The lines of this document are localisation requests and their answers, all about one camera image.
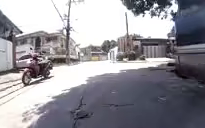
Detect building with slatted fence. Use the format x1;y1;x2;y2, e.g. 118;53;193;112
117;34;173;61

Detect dark building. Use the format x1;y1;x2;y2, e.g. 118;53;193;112
0;0;24;42

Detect overhanging tree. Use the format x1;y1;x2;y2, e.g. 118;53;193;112
120;0;180;20

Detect car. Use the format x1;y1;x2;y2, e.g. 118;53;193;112
15;53;36;70

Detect bushes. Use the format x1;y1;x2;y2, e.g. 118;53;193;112
124;49;147;62

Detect trees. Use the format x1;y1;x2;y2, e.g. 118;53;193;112
101;39;119;54

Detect overhead wires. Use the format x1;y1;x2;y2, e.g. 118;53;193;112
49;0;86;34

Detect blue truck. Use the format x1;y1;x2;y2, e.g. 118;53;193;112
171;0;205;90

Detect white metal gate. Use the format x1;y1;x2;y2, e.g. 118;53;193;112
0;33;14;75

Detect grey asphalt road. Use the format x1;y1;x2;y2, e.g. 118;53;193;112
0;59;205;128

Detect utility pole with crossarm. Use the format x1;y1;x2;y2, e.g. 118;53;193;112
63;0;86;66

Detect pale two-storey building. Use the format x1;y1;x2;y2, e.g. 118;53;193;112
15;30;81;64

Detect red motorcycle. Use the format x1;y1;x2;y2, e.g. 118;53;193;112
21;53;55;86

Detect low building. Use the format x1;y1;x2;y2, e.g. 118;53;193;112
79;44;109;62

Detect plain utility pole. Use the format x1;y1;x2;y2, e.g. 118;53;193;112
124;12;131;61

